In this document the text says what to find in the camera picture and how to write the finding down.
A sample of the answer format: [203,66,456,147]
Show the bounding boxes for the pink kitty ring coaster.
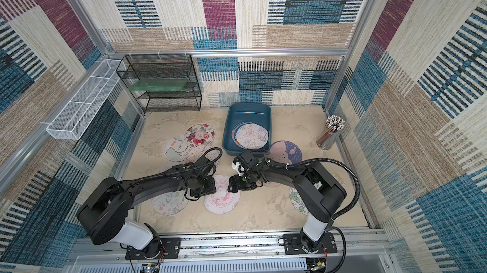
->
[204,175,241,215]

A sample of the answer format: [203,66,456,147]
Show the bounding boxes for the white pink bunny coaster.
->
[231,122,270,150]

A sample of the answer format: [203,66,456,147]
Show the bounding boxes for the white butterfly coaster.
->
[151,192,189,216]

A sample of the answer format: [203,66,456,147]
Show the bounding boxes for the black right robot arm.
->
[228,151,361,253]

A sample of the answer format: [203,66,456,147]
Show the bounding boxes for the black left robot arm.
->
[76,147,223,245]

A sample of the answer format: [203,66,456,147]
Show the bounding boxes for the teal plastic storage box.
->
[222,103,272,157]

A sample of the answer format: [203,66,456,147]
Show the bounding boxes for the pink bear bow coaster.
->
[263,182,280,188]

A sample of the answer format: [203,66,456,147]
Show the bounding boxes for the white colourful doodle coaster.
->
[186,145,220,163]

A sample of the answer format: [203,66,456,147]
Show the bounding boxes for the purple space bunny coaster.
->
[268,141,303,165]

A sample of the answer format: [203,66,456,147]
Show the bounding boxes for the white cat coaster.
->
[164,135,192,162]

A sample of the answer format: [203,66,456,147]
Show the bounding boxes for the red rose floral coaster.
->
[183,123,216,148]

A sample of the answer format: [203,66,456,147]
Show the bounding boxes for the white green floral coaster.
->
[289,188,309,216]

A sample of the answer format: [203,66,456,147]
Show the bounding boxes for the clear cup of pencils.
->
[317,115,345,150]

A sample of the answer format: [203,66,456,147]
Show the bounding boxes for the green board on shelf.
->
[129,80,188,92]

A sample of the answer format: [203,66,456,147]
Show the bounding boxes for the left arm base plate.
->
[125,237,181,260]

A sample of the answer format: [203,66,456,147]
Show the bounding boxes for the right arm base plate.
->
[278,232,337,255]

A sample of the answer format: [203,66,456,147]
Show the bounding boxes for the black wire mesh shelf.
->
[116,54,202,113]

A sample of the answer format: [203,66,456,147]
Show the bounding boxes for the white wire mesh basket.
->
[46,59,120,141]

